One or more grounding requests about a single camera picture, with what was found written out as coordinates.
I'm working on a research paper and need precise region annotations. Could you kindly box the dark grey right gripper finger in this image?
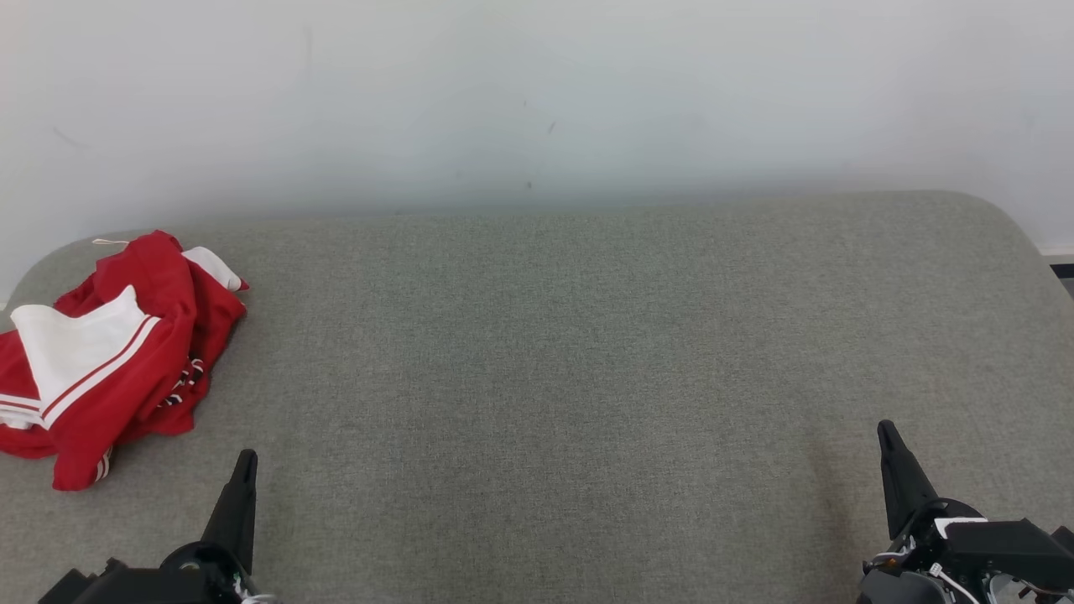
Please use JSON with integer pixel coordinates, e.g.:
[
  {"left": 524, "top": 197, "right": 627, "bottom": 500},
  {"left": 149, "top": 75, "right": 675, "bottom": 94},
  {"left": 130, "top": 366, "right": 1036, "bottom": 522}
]
[{"left": 877, "top": 419, "right": 939, "bottom": 541}]

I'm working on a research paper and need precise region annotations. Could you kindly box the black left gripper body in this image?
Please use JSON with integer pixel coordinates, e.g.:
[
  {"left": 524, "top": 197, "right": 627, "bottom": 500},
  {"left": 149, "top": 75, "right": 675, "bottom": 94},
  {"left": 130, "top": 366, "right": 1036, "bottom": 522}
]
[{"left": 38, "top": 541, "right": 257, "bottom": 604}]

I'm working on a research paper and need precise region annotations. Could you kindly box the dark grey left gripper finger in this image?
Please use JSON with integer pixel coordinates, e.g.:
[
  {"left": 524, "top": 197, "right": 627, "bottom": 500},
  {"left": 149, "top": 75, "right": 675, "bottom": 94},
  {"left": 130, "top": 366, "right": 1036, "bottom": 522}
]
[{"left": 201, "top": 449, "right": 259, "bottom": 574}]

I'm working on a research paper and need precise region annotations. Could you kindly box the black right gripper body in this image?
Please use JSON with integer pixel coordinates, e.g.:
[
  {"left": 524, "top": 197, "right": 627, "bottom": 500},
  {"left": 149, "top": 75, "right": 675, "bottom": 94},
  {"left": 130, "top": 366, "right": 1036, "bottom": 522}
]
[{"left": 858, "top": 498, "right": 993, "bottom": 604}]

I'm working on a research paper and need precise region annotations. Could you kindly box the red shirt with white sleeves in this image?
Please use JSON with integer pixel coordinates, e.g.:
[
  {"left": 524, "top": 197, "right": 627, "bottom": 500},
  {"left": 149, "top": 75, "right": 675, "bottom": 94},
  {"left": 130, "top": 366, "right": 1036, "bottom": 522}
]
[{"left": 0, "top": 285, "right": 199, "bottom": 492}]

